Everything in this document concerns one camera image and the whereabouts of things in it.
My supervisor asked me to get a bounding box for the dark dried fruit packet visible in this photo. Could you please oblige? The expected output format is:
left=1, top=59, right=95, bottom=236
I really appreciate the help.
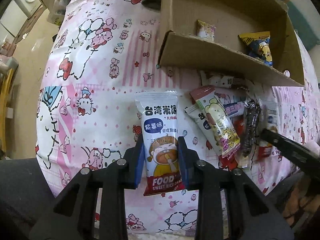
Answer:
left=241, top=100, right=261, bottom=157

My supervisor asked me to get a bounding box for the white rice cake packet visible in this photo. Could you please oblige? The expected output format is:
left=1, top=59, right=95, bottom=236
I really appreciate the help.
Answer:
left=135, top=91, right=183, bottom=196

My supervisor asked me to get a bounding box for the toast cartoon snack packet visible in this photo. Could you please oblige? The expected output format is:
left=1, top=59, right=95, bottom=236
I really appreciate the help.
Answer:
left=190, top=85, right=240, bottom=158

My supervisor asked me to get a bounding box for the blue yellow chip bag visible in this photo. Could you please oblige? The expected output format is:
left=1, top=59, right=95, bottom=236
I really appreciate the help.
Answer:
left=238, top=31, right=273, bottom=67

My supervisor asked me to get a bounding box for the teal headboard pad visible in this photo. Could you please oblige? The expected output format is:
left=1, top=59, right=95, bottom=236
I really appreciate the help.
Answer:
left=281, top=0, right=319, bottom=50

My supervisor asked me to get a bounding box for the pink yellow snack packet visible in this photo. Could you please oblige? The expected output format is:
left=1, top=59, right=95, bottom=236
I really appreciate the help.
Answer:
left=196, top=20, right=216, bottom=42

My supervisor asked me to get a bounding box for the brown cardboard box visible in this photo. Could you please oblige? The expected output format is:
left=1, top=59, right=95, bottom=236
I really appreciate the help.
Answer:
left=158, top=0, right=304, bottom=86

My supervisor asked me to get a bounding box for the pink cartoon bed sheet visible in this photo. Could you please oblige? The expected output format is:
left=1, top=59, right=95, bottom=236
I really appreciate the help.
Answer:
left=36, top=0, right=319, bottom=236

